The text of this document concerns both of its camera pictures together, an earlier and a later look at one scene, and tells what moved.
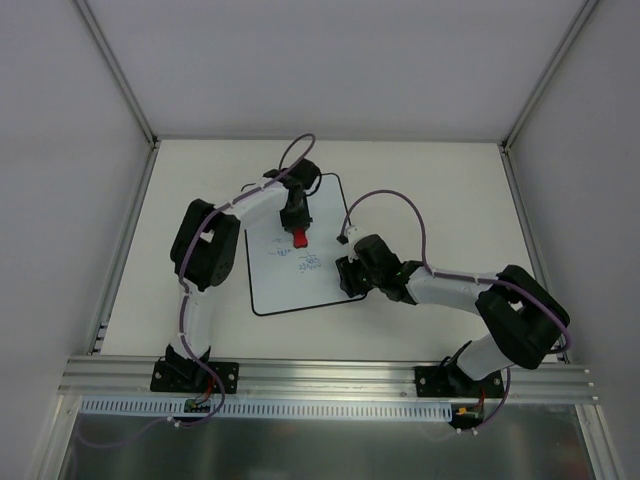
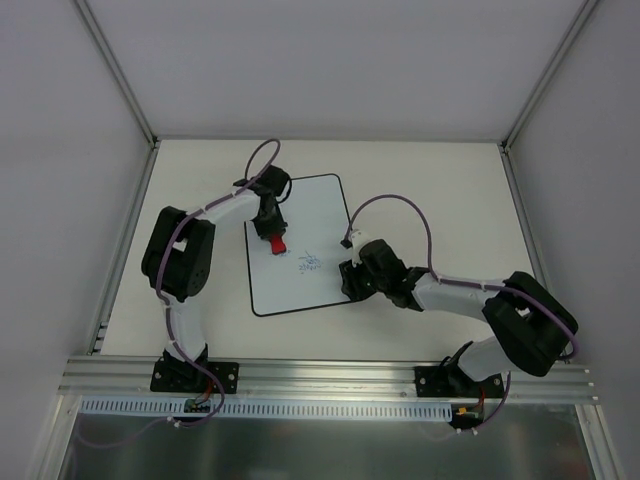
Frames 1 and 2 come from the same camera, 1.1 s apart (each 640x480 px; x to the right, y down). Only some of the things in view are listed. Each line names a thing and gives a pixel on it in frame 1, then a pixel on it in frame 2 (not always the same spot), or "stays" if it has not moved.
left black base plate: (193, 377) stays
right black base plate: (451, 381) stays
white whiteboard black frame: (285, 278) stays
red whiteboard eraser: (299, 238) to (277, 244)
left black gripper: (296, 220) to (273, 226)
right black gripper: (350, 276) stays
